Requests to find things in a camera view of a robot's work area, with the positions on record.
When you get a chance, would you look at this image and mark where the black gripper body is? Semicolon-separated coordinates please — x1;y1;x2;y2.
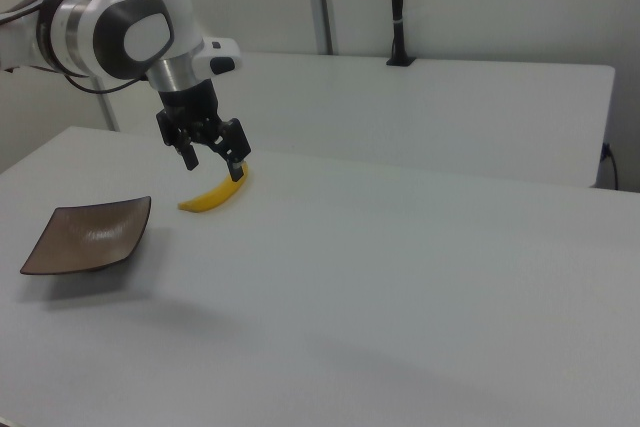
157;79;224;139

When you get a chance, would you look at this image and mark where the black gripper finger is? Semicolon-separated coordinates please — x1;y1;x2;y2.
155;109;200;172
208;117;252;183

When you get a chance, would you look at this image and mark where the yellow banana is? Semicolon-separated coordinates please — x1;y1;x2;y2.
177;161;252;214

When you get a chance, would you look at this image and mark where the brown square ceramic plate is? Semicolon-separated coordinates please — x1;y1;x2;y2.
19;195;153;278

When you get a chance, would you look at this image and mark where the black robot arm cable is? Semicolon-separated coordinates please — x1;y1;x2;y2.
0;0;151;95

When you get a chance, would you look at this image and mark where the black camera pole with base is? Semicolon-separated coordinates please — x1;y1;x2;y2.
385;0;417;68

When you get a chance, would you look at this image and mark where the black wall cable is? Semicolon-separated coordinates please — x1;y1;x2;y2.
601;142;620;191

